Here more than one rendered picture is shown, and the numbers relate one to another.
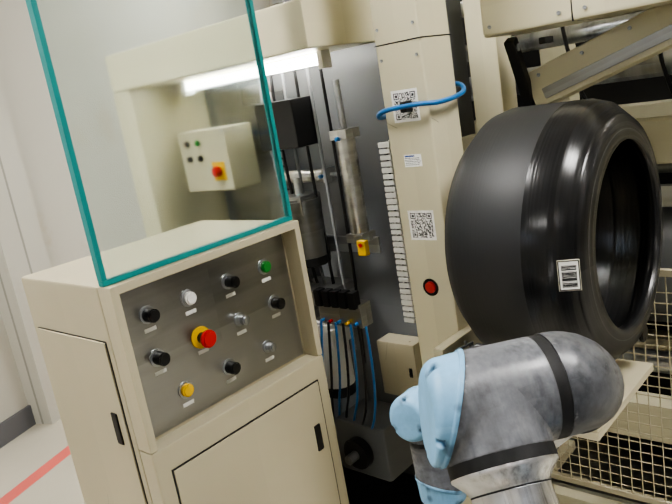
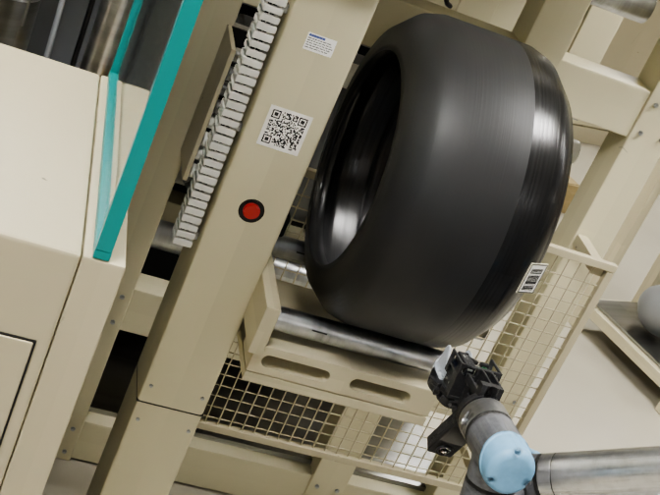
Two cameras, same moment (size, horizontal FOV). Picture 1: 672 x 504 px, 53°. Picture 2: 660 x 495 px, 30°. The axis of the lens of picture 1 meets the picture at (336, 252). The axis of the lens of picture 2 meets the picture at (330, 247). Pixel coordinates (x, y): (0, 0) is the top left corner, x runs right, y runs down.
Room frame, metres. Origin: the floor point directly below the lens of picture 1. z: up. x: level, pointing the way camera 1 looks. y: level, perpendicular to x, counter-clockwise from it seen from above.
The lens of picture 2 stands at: (0.55, 1.41, 1.94)
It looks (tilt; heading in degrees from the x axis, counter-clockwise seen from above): 24 degrees down; 299
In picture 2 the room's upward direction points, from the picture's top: 24 degrees clockwise
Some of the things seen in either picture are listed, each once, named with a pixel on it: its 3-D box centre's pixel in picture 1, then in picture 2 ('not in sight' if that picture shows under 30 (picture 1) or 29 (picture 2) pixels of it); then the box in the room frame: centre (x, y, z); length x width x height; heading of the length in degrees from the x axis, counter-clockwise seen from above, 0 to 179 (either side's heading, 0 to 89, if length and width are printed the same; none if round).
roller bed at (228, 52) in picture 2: not in sight; (249, 116); (1.94, -0.56, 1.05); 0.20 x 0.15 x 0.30; 47
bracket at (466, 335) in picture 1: (482, 337); (257, 274); (1.64, -0.33, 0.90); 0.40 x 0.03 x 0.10; 137
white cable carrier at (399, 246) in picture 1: (403, 232); (229, 122); (1.71, -0.18, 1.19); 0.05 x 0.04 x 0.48; 137
